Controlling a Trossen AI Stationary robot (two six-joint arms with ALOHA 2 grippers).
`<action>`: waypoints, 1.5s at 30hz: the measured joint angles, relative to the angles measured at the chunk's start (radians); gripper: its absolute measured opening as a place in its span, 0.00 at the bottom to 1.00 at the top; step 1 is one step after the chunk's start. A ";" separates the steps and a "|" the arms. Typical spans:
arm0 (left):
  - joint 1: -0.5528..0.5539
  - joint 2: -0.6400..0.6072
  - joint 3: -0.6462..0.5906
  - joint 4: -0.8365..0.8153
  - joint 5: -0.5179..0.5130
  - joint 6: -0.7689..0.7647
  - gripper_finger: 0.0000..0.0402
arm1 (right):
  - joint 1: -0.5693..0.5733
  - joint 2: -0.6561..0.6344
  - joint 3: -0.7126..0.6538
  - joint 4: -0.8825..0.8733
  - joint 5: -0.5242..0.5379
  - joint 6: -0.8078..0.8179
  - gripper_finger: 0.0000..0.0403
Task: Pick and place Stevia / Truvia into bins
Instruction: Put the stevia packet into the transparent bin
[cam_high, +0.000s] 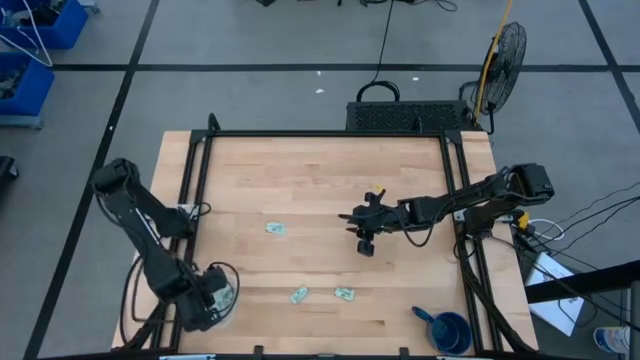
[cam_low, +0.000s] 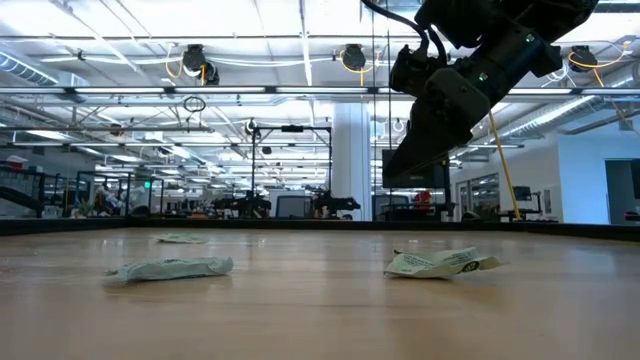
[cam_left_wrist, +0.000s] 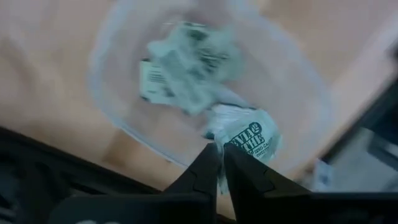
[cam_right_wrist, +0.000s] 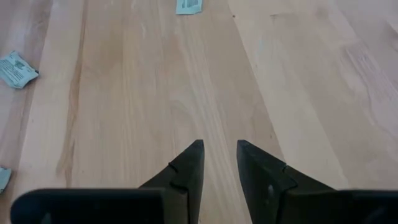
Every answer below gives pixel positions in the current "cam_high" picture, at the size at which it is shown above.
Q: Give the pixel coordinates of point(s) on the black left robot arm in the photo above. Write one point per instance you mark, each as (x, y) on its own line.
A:
(150, 260)

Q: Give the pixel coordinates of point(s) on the yellow plug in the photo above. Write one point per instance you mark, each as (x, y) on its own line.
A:
(523, 221)

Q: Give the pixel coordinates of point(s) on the white blue shoe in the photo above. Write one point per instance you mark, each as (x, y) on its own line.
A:
(612, 340)

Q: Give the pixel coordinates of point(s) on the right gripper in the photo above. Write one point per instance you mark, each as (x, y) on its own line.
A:
(375, 217)

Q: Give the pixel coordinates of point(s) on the black aluminium table frame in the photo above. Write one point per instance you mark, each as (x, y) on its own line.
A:
(325, 134)

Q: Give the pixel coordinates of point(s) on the black mesh basket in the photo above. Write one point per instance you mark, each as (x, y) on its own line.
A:
(405, 116)

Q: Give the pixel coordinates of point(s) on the black floor fan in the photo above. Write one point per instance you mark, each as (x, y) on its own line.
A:
(502, 65)

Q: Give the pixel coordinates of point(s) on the white paper sheet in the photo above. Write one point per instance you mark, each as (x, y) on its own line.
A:
(550, 280)

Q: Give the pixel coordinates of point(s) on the clear plastic bin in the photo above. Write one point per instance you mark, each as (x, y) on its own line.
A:
(226, 314)

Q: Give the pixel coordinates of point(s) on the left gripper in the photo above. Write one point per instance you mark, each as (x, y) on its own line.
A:
(202, 305)

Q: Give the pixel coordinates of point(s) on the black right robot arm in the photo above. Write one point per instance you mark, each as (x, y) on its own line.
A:
(450, 202)

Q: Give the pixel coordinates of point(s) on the yellow tag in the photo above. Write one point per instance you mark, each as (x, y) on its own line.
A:
(380, 190)

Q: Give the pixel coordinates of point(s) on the blue storage bin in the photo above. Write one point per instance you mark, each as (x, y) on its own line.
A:
(62, 27)
(30, 92)

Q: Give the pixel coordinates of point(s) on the black beam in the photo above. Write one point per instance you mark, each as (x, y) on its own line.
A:
(580, 285)

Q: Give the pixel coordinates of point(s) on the black object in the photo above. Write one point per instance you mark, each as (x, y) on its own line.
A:
(7, 169)

